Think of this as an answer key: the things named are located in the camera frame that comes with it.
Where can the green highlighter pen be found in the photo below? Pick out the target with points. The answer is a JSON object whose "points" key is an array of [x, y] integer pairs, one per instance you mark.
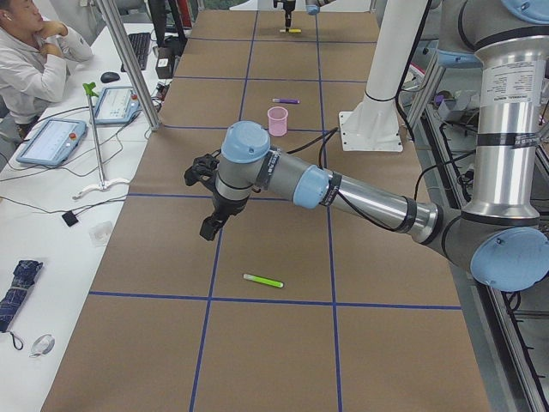
{"points": [[263, 281]]}

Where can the near blue teach pendant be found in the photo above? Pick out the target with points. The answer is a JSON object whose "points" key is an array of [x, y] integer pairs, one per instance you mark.
{"points": [[53, 143]]}

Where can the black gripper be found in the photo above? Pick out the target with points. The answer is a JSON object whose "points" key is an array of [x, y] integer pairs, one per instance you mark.
{"points": [[226, 207], [287, 6]]}

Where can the green tipped metal stand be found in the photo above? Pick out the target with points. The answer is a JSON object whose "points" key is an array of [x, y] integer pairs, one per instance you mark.
{"points": [[104, 184]]}

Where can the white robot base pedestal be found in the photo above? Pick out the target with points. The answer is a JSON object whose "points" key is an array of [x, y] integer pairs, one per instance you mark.
{"points": [[373, 124]]}

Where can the aluminium frame post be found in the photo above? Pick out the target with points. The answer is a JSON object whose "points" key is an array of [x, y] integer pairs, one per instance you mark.
{"points": [[125, 51]]}

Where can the far blue teach pendant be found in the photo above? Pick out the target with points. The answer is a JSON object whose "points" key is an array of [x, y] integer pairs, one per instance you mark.
{"points": [[116, 106]]}

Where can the purple highlighter pen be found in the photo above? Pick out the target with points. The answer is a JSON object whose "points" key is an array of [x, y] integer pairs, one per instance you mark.
{"points": [[286, 101]]}

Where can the black keyboard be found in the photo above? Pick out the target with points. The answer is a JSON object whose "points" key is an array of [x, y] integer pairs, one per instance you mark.
{"points": [[141, 45]]}

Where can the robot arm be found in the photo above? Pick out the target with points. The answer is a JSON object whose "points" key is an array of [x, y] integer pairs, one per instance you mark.
{"points": [[312, 7], [495, 235]]}

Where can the black computer mouse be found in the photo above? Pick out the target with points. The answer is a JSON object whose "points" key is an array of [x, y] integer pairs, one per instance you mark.
{"points": [[109, 76]]}

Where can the pink mesh pen holder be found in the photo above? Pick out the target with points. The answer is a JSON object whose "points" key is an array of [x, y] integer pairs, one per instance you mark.
{"points": [[277, 120]]}

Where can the seated man white shirt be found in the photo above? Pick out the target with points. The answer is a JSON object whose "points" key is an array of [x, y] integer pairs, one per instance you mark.
{"points": [[34, 59]]}

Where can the folded blue umbrella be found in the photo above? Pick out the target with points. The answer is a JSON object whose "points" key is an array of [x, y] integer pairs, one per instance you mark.
{"points": [[24, 276]]}

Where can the blue teach pendant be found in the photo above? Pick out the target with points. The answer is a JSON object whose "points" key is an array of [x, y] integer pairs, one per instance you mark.
{"points": [[53, 143], [116, 106]]}

